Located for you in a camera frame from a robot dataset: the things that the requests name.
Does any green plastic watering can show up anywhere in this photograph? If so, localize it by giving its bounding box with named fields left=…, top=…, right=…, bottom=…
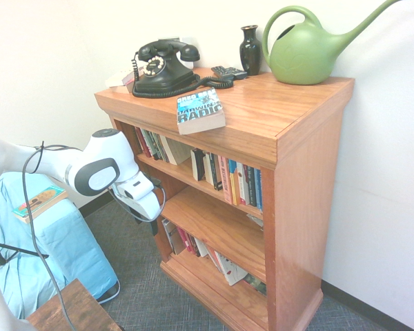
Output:
left=262, top=0, right=406, bottom=86

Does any pink-edged paperback book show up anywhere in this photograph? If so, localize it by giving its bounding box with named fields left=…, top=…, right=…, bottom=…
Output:
left=121, top=64, right=146, bottom=87

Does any black telephone handset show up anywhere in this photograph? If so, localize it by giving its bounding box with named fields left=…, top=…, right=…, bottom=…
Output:
left=137, top=39, right=201, bottom=63

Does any teal and orange paperback book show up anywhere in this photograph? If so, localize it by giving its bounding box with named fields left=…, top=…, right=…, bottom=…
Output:
left=12, top=185, right=70, bottom=225

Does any blue and yellow spine book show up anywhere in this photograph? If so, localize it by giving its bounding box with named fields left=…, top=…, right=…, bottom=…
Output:
left=227, top=159, right=241, bottom=206

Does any black remote control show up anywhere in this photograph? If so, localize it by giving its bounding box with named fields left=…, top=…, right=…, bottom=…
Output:
left=224, top=66, right=248, bottom=81
left=210, top=65, right=236, bottom=79

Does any black tripod stand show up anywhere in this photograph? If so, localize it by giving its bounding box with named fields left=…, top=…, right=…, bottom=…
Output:
left=0, top=239, right=50, bottom=272

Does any white and red spine book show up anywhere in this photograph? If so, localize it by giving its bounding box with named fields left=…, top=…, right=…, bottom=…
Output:
left=235, top=162, right=250, bottom=207

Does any white book with red figures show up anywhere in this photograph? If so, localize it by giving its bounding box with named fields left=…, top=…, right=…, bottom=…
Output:
left=213, top=250, right=250, bottom=287

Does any black spine book white text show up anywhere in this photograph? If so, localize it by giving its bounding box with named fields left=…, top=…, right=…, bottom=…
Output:
left=208, top=153, right=224, bottom=192

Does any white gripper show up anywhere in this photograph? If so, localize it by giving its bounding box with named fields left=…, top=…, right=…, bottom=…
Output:
left=125, top=190, right=159, bottom=237

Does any black rotary telephone base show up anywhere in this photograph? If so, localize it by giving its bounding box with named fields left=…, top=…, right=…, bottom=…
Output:
left=134, top=54, right=199, bottom=92

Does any dark maroon spine book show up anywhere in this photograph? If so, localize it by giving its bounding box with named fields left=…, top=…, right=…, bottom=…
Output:
left=186, top=232, right=201, bottom=258

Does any green spine book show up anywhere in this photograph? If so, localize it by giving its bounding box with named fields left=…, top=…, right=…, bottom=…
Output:
left=145, top=130, right=162, bottom=161

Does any grey and white cover book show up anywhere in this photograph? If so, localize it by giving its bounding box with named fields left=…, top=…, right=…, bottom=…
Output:
left=161, top=217, right=188, bottom=257

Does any Darwin's Radio paperback book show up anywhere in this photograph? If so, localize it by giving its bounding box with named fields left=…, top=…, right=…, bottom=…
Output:
left=176, top=87, right=227, bottom=136

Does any dark red spine book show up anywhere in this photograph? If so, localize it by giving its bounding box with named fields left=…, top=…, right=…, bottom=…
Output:
left=134, top=126, right=147, bottom=155

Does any white paperback book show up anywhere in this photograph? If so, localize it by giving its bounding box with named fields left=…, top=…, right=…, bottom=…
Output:
left=105, top=68, right=136, bottom=88

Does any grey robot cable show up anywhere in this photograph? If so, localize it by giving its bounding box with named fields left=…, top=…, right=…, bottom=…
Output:
left=21, top=141, right=79, bottom=331

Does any salmon pink spine book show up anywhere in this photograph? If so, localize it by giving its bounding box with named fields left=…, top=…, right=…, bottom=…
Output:
left=217, top=155, right=233, bottom=205

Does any small grey patterned item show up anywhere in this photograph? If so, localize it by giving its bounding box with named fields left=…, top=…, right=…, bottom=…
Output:
left=246, top=212, right=264, bottom=229

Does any black glossy vase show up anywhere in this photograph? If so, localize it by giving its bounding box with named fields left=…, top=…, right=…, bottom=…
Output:
left=239, top=25, right=262, bottom=77

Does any thick black spine book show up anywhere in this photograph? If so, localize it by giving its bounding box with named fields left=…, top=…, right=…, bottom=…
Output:
left=190, top=148, right=206, bottom=182

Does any plain white book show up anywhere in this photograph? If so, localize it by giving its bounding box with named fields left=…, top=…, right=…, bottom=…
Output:
left=193, top=237, right=210, bottom=259

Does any dark green flat book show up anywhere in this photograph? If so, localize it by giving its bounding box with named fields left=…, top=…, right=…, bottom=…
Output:
left=242, top=272, right=268, bottom=298

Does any wooden bookshelf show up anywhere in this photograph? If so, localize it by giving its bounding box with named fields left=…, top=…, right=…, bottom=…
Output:
left=94, top=67, right=355, bottom=331

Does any dark brown wooden table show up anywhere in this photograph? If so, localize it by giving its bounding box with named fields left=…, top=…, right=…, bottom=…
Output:
left=26, top=278, right=124, bottom=331

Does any black rotary telephone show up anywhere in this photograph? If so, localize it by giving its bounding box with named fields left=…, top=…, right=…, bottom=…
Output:
left=130, top=50, right=235, bottom=100

